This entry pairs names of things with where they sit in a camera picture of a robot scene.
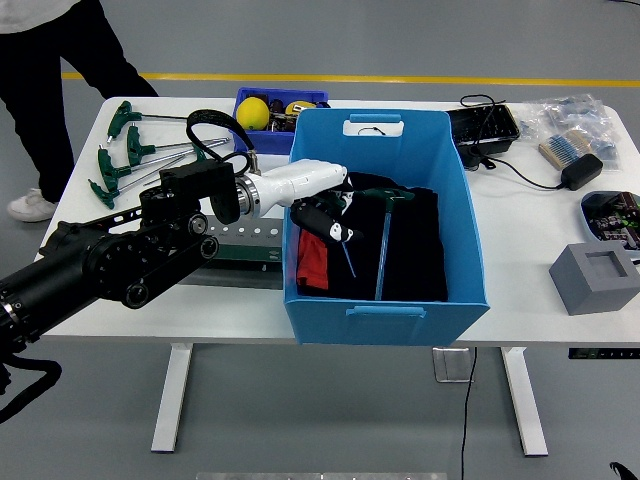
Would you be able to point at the yellow ball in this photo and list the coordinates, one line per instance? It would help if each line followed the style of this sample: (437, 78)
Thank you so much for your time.
(252, 114)

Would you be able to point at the dark blue parts bin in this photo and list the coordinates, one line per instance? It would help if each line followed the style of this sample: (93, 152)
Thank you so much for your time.
(265, 142)

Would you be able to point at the resistor tape strip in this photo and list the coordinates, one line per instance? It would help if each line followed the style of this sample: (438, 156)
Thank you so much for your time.
(562, 147)

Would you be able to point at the red cloth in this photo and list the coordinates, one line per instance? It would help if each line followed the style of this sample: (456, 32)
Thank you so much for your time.
(312, 260)

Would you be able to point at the green grey hex key stand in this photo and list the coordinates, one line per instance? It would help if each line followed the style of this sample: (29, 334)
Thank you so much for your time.
(245, 252)

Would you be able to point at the black cloth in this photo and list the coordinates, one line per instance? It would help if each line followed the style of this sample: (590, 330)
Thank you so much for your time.
(415, 250)

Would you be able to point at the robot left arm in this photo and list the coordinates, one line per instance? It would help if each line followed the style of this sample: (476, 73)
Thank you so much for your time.
(75, 270)

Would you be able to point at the white table leg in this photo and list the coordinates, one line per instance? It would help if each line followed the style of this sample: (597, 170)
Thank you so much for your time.
(525, 400)
(172, 400)

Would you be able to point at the brown metal part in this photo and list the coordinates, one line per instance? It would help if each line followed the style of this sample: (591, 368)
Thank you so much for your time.
(282, 123)

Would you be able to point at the metal floor box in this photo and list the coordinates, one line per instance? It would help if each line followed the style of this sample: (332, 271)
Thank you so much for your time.
(452, 365)

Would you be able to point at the clear plastic component bags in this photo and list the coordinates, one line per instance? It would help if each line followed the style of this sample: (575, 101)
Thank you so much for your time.
(575, 112)

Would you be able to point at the black plastic tray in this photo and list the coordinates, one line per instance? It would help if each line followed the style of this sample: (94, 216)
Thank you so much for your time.
(480, 130)

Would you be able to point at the light blue tray with electronics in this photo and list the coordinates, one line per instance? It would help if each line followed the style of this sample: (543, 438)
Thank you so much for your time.
(612, 220)

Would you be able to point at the black power adapter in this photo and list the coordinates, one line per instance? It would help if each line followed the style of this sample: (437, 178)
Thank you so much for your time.
(582, 171)

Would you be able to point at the person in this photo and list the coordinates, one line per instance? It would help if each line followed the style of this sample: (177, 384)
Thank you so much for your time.
(30, 75)

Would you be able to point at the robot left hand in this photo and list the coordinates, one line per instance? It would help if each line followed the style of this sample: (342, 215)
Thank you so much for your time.
(300, 182)

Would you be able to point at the yellow tape measure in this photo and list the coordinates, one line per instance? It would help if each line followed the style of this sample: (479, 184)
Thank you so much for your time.
(300, 107)

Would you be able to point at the black table control panel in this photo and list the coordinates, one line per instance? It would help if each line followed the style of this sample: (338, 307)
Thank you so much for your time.
(605, 353)

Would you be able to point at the dark brown roll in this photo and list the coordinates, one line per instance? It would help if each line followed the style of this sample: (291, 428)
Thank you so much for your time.
(276, 106)

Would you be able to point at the blue folding storage box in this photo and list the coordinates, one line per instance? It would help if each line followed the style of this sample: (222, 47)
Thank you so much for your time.
(380, 325)

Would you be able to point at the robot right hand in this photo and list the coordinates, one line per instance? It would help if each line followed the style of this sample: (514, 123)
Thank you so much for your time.
(624, 472)

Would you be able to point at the grey block with square recess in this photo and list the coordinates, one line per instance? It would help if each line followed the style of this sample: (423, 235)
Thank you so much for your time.
(590, 295)

